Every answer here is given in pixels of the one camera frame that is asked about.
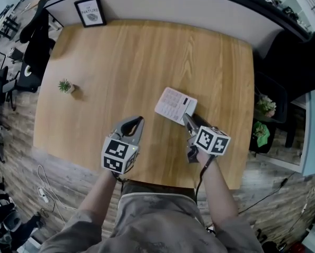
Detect person's grey patterned shirt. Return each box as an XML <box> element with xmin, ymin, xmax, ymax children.
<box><xmin>38</xmin><ymin>191</ymin><xmax>265</xmax><ymax>253</ymax></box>

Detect white desk partition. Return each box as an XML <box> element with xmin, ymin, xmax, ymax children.
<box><xmin>43</xmin><ymin>0</ymin><xmax>286</xmax><ymax>53</ymax></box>

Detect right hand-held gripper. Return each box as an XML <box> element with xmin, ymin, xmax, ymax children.
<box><xmin>182</xmin><ymin>112</ymin><xmax>232</xmax><ymax>164</ymax></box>

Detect person's dark trousers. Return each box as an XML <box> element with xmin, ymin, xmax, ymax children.
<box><xmin>120</xmin><ymin>179</ymin><xmax>196</xmax><ymax>203</ymax></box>

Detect green leafy plant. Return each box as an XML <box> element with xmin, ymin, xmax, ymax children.
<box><xmin>252</xmin><ymin>121</ymin><xmax>271</xmax><ymax>145</ymax></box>

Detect small potted green plant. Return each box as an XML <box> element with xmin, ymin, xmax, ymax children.
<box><xmin>57</xmin><ymin>78</ymin><xmax>76</xmax><ymax>94</ymax></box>

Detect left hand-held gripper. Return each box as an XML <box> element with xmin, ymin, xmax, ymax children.
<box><xmin>101</xmin><ymin>116</ymin><xmax>145</xmax><ymax>175</ymax></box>

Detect black framed picture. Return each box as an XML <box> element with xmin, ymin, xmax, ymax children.
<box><xmin>73</xmin><ymin>0</ymin><xmax>107</xmax><ymax>28</ymax></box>

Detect black armchair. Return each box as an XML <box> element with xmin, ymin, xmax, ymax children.
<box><xmin>253</xmin><ymin>30</ymin><xmax>315</xmax><ymax>104</ymax></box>

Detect pink flower pot plant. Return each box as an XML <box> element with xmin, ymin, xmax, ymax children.
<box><xmin>255</xmin><ymin>94</ymin><xmax>277</xmax><ymax>118</ymax></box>

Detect person's left forearm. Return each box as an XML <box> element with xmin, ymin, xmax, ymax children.
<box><xmin>77</xmin><ymin>169</ymin><xmax>119</xmax><ymax>222</ymax></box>

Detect black side shelf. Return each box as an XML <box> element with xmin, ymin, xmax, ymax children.
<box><xmin>249</xmin><ymin>71</ymin><xmax>289</xmax><ymax>154</ymax></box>

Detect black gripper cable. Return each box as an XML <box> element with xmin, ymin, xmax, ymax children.
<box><xmin>195</xmin><ymin>153</ymin><xmax>217</xmax><ymax>204</ymax></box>

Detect white calculator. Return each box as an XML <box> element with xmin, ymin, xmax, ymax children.
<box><xmin>154</xmin><ymin>86</ymin><xmax>198</xmax><ymax>127</ymax></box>

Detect black office chair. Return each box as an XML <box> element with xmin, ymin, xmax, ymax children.
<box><xmin>16</xmin><ymin>0</ymin><xmax>56</xmax><ymax>94</ymax></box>

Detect person's right forearm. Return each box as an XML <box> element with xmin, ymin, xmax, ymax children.
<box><xmin>196</xmin><ymin>151</ymin><xmax>240</xmax><ymax>230</ymax></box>

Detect black floor cable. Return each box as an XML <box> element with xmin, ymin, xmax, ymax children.
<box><xmin>238</xmin><ymin>170</ymin><xmax>297</xmax><ymax>215</ymax></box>

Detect white power strip with cable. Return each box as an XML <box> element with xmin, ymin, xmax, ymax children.
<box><xmin>36</xmin><ymin>164</ymin><xmax>78</xmax><ymax>225</ymax></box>

